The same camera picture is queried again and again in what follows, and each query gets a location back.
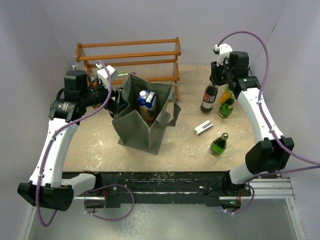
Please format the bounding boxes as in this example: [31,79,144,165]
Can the blue juice carton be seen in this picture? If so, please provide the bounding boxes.
[137,90,157,124]

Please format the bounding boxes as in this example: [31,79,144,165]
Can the green glass bottle front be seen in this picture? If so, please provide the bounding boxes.
[209,132,229,156]

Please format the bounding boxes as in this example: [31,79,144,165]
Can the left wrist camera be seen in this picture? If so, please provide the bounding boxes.
[95,60,119,89]

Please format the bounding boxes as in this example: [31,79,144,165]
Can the wooden shelf rack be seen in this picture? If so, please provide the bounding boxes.
[75,37,182,100]

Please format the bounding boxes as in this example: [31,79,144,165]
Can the green glass bottle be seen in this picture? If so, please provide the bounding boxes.
[209,132,229,156]
[218,97,235,119]

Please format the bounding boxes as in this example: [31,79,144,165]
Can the white stapler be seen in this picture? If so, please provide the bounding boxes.
[194,120,213,136]

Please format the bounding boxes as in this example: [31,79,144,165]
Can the green canvas bag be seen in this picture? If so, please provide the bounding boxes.
[112,74,181,155]

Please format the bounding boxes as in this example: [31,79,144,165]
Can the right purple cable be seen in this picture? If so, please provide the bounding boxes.
[217,31,320,216]

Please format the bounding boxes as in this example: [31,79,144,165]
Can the orange soda plastic bottle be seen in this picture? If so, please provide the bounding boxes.
[220,84,233,104]

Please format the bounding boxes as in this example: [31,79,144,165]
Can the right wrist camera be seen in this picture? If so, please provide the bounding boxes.
[213,43,233,67]

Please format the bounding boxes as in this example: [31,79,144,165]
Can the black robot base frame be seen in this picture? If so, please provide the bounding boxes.
[62,170,253,208]

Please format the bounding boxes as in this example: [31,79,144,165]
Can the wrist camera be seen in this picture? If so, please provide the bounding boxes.
[95,60,119,89]
[213,43,233,67]

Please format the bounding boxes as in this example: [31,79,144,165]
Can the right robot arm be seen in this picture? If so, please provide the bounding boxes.
[210,46,294,196]

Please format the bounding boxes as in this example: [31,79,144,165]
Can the cola glass bottle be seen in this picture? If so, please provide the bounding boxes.
[200,83,218,114]

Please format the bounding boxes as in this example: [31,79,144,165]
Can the green glass bottle rear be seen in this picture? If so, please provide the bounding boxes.
[218,97,235,119]

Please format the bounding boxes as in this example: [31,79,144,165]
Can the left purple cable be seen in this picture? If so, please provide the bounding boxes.
[34,59,112,227]

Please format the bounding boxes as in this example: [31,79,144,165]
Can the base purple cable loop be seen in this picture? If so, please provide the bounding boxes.
[83,183,136,222]

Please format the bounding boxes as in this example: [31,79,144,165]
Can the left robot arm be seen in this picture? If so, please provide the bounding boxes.
[17,65,120,212]

